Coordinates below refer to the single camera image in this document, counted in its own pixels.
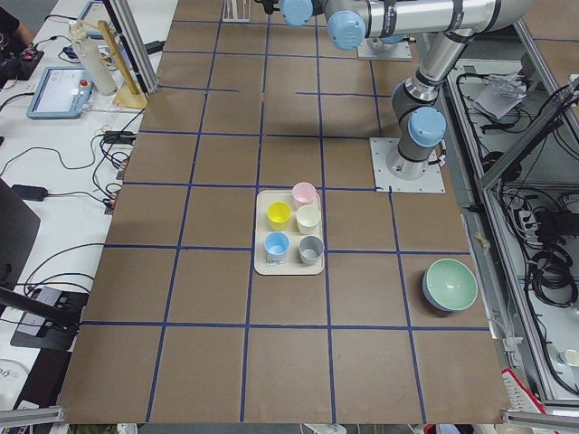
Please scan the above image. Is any black monitor stand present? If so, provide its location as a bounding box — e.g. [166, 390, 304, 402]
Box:
[0, 179, 82, 354]

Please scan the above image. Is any blue plastic cup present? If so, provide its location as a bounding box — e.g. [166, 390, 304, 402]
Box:
[263, 231, 290, 262]

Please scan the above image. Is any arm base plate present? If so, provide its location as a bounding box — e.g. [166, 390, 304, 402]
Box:
[369, 137, 445, 193]
[356, 37, 413, 61]

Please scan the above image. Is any grey plastic cup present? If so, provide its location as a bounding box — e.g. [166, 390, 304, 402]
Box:
[299, 235, 324, 265]

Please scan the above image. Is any pink plastic cup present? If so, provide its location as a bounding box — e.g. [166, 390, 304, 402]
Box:
[291, 182, 318, 210]

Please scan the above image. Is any wooden mug tree stand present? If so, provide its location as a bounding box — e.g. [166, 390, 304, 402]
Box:
[97, 20, 147, 109]

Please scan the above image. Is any cream plastic tray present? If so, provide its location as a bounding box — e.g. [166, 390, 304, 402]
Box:
[253, 190, 325, 276]

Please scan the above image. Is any yellow plastic cup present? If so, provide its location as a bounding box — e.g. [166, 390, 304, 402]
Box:
[267, 202, 291, 231]

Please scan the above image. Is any cream plastic cup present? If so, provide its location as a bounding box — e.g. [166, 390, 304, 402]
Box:
[296, 205, 321, 234]

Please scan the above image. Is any white water bottle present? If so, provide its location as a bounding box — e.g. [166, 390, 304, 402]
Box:
[69, 20, 118, 96]

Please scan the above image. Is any green and blue bowl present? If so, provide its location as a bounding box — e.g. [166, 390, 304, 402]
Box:
[422, 259, 479, 312]

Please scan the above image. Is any white wire cup rack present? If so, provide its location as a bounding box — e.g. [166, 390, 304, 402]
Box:
[222, 0, 252, 23]

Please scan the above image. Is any blue teach pendant tablet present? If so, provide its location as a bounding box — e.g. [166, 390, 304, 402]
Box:
[26, 67, 93, 119]

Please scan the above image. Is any crumpled white paper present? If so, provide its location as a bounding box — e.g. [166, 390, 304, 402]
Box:
[473, 72, 527, 120]

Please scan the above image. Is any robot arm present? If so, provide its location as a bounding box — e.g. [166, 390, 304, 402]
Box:
[312, 0, 534, 164]
[255, 0, 324, 27]

